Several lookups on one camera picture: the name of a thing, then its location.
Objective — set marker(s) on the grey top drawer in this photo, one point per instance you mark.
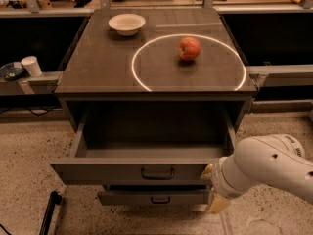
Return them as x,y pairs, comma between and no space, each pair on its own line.
111,146

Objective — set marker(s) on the white paper cup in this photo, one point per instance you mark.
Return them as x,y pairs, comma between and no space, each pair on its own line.
32,66

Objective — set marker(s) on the white bowl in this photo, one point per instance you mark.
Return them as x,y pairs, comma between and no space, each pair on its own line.
127,24

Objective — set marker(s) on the black lower drawer handle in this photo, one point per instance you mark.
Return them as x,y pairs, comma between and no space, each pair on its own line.
160,200

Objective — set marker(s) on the dark grey cabinet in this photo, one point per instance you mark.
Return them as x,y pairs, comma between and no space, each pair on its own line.
106,65

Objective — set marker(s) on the black bar on floor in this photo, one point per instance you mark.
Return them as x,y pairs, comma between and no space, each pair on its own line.
54,199

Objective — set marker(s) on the black drawer handle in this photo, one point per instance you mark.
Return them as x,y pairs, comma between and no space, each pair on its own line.
157,175
160,200

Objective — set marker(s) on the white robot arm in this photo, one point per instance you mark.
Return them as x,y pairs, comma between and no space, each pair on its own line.
275,160

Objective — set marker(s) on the red apple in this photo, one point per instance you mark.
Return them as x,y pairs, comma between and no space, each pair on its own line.
188,49

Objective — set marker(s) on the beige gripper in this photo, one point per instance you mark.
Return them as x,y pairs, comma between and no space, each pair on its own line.
219,178

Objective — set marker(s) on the dark round dish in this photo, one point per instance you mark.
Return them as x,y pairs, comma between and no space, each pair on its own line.
12,71

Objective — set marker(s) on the black top drawer handle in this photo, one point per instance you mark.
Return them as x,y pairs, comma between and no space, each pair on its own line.
157,175

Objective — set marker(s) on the grey lower drawer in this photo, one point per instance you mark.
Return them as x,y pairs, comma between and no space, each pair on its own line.
154,195

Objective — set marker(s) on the grey drawer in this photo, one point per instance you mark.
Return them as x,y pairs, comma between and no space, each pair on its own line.
111,146
154,195

